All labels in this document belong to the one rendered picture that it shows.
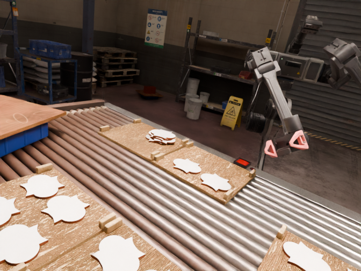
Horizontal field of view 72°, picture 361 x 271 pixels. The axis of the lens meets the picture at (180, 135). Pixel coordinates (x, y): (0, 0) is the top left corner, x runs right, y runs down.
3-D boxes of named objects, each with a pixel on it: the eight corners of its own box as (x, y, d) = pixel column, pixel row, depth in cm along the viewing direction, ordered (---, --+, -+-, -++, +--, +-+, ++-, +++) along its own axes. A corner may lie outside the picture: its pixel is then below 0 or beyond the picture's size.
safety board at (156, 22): (144, 44, 676) (147, 7, 642) (163, 49, 652) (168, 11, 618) (143, 44, 674) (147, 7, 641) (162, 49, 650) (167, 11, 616)
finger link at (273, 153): (273, 138, 86) (286, 135, 93) (256, 144, 92) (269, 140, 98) (280, 157, 86) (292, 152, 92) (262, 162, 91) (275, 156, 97)
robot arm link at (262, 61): (270, 41, 115) (248, 50, 118) (279, 69, 116) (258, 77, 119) (262, 56, 158) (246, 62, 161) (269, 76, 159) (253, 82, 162)
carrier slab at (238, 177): (191, 147, 149) (191, 144, 148) (255, 176, 128) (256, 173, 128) (151, 163, 122) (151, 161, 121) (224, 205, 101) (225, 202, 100)
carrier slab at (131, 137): (139, 123, 170) (140, 121, 170) (189, 145, 150) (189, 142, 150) (97, 134, 143) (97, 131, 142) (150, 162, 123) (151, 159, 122)
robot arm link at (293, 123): (308, 140, 105) (287, 147, 108) (298, 115, 107) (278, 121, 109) (314, 140, 94) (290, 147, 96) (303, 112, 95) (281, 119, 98)
